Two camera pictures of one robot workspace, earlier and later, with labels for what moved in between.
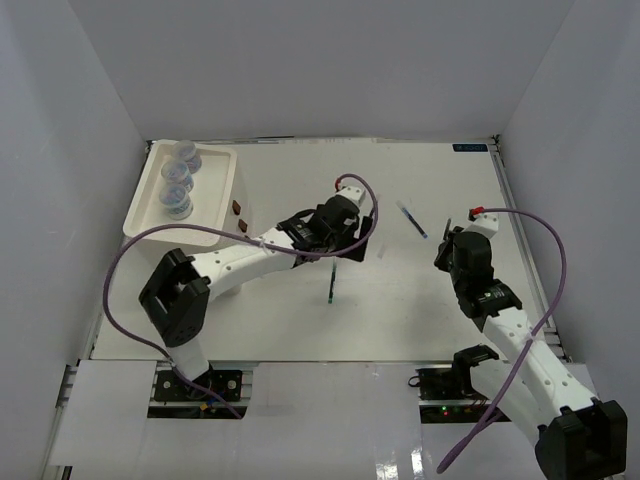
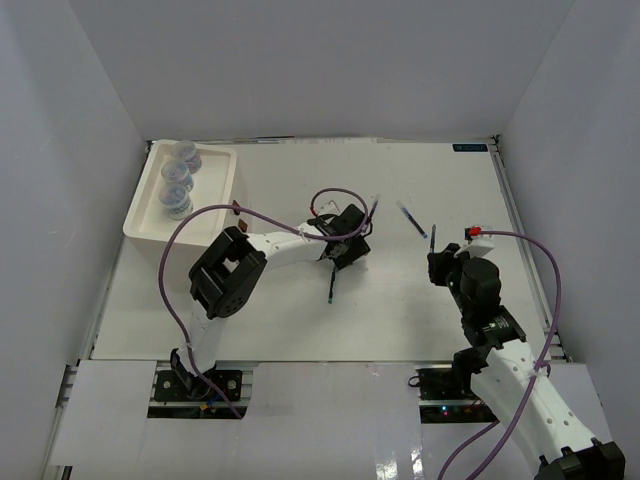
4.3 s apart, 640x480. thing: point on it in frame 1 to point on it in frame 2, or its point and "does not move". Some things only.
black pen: x=446 y=233 to x=432 y=238
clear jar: x=178 y=172 does not move
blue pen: x=412 y=219 does not move
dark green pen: x=332 y=285 does not move
